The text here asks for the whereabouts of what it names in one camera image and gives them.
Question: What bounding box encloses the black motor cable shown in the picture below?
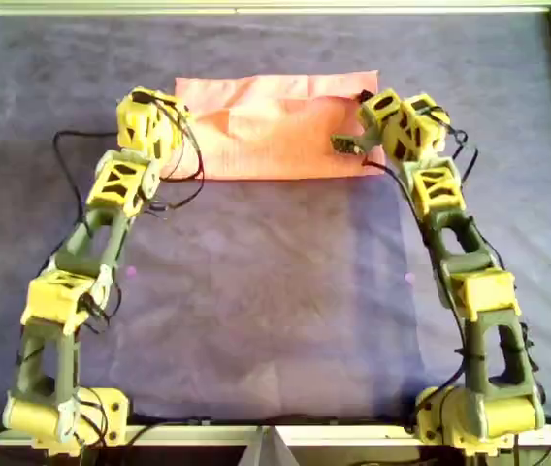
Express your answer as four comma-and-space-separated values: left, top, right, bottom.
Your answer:
442, 118, 480, 188
158, 96, 207, 215

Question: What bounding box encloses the blue nonwoven table cover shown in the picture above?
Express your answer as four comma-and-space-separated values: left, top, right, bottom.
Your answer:
0, 12, 551, 423

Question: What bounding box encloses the aluminium table frame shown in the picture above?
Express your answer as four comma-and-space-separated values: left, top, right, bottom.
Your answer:
0, 0, 551, 448

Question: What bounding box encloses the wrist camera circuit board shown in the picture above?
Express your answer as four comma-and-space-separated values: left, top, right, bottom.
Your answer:
329, 134, 362, 157

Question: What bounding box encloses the right yellow gripper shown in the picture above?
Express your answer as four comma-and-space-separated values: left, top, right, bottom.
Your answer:
359, 88, 410, 148

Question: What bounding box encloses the grey triangular stand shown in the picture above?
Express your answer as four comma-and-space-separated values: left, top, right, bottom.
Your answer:
239, 426, 299, 466

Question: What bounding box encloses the black camera cable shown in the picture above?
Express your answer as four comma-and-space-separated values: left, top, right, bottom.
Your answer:
360, 158, 430, 244
52, 128, 121, 229

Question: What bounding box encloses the left yellow gripper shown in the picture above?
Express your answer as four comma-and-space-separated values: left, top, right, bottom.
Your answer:
151, 95, 192, 162

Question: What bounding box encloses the pink terry cloth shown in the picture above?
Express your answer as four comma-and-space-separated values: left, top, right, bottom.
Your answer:
174, 70, 387, 182

